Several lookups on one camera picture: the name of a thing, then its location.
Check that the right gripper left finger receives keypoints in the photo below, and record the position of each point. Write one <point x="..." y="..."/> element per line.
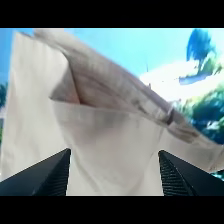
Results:
<point x="46" y="178"/>

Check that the beige shirt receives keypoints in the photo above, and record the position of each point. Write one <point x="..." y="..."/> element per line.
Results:
<point x="106" y="140"/>

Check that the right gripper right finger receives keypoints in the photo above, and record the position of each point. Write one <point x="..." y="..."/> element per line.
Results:
<point x="186" y="178"/>

